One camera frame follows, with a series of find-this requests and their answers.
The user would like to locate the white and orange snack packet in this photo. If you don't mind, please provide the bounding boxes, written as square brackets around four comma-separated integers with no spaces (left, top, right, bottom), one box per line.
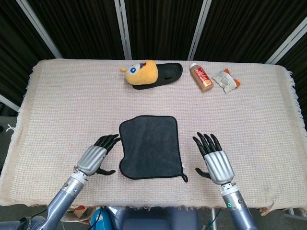
[212,68,242,95]

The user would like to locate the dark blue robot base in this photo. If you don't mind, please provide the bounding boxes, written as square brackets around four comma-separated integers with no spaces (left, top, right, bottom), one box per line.
[105,206,200,230]

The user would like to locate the yellow plush toy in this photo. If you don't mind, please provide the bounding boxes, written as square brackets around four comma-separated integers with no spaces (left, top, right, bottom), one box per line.
[120,59,159,86]

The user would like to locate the beige woven tablecloth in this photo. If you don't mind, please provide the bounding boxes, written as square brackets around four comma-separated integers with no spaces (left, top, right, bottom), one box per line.
[0,58,302,209]

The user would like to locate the white metal frame post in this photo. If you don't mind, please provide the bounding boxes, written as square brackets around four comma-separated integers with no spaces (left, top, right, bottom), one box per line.
[265,18,307,65]
[188,0,213,61]
[114,0,133,60]
[0,94,20,113]
[15,0,63,59]

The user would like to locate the brown drink bottle red label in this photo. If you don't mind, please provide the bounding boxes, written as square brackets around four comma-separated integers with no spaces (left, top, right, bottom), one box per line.
[189,62,214,93]

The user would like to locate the dark pleated curtain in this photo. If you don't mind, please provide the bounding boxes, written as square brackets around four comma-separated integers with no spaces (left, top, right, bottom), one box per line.
[0,0,307,108]

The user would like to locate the left silver and black robot hand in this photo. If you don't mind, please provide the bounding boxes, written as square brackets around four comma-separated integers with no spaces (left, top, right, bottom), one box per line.
[73,134,122,177]

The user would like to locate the bright blue plastic object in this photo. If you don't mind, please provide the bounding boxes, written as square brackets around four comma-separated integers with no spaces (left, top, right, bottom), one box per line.
[90,207,110,230]

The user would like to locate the right silver and black robot hand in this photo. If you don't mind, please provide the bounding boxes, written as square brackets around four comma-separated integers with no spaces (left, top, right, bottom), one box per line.
[192,132,235,185]

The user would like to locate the brown paper bag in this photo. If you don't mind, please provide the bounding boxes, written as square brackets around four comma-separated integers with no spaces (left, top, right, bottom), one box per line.
[59,205,93,226]

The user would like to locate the red cloth with black trim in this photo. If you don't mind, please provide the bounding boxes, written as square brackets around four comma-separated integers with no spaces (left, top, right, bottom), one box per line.
[118,115,189,183]

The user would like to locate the black rubber slipper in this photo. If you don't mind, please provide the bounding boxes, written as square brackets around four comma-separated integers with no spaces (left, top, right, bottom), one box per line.
[132,62,184,91]

